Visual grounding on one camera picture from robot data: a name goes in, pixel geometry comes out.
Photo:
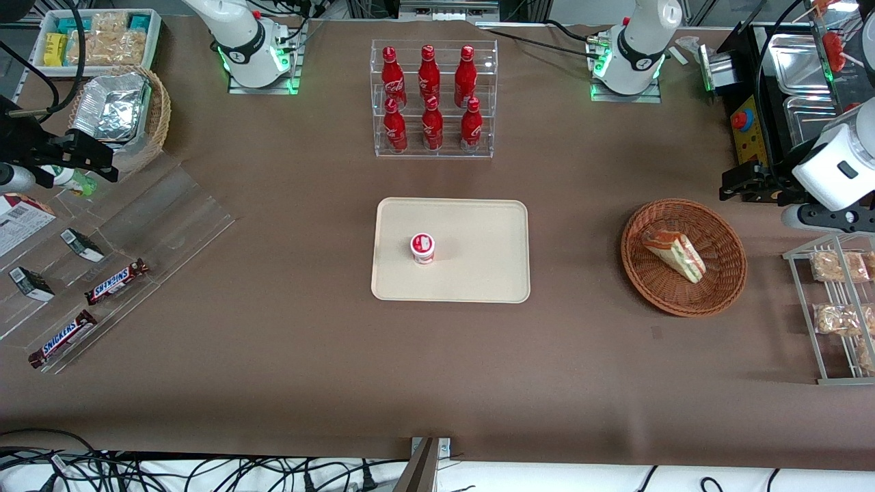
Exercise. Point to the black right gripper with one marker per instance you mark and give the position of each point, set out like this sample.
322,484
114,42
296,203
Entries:
26,145

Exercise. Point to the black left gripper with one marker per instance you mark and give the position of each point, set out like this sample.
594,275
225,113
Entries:
771,182

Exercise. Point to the triangle sandwich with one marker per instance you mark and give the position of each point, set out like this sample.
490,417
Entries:
673,253

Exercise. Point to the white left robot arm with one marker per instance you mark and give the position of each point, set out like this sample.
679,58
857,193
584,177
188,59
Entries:
642,41

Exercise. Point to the round brown wicker basket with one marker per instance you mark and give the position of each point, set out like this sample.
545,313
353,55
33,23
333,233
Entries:
718,273

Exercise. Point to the steel warmer tray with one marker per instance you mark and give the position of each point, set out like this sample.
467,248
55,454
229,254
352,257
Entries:
806,119
796,65

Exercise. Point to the tan wicker basket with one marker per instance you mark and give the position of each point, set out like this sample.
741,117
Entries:
160,113

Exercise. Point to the beige plastic tray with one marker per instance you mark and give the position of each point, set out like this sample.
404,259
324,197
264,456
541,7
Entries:
478,253

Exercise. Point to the green bottle white cap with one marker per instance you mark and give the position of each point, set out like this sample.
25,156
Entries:
76,182

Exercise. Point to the red emergency stop button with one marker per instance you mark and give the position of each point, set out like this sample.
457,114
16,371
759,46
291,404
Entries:
739,121

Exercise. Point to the small black box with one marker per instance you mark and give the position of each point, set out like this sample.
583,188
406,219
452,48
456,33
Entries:
82,245
31,283

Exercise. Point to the white red cardboard box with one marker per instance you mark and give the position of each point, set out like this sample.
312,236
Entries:
20,222

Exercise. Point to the silver foil container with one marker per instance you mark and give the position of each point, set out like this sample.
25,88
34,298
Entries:
109,106

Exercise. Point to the black food warmer appliance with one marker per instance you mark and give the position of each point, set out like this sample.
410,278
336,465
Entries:
769,116

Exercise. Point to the clear acrylic stepped stand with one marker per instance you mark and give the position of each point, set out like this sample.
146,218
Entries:
171,219

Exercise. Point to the brown snickers bar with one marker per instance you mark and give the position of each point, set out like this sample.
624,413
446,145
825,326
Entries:
63,338
116,281

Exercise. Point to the clear bag brown snack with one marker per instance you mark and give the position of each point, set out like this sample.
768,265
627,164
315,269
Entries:
837,320
867,355
830,266

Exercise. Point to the silver metal fixture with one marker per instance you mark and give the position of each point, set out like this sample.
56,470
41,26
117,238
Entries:
718,68

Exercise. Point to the yellow snack pack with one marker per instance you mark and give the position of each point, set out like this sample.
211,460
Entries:
55,49

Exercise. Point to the clear cracker bag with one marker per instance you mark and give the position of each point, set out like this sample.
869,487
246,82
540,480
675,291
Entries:
113,48
109,22

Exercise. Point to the white paper strip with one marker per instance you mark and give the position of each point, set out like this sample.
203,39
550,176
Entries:
679,56

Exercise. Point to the teal snack pack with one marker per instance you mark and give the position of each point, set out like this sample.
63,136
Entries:
68,25
139,22

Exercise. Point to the white plastic snack bin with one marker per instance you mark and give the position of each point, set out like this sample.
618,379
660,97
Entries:
156,34

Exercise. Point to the red food on skewer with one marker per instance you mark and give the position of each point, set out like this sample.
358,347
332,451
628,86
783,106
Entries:
832,51

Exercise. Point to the red cola bottle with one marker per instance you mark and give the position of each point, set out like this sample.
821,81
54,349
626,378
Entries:
465,75
429,72
432,128
394,75
471,130
395,130

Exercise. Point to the clear acrylic bottle rack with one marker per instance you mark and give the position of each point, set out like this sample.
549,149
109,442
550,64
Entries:
444,154

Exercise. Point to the white red yogurt cup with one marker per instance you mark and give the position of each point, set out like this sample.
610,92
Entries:
422,247

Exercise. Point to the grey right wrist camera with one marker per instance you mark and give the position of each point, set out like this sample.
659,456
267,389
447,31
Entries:
15,179

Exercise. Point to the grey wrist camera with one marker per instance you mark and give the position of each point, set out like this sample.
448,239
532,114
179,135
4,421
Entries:
15,179
796,219

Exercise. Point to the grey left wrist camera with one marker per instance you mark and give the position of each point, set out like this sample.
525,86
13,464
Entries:
796,219

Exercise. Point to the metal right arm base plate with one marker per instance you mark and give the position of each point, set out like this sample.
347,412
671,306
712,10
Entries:
263,90

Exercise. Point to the metal table bracket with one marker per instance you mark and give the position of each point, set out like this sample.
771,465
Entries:
427,465

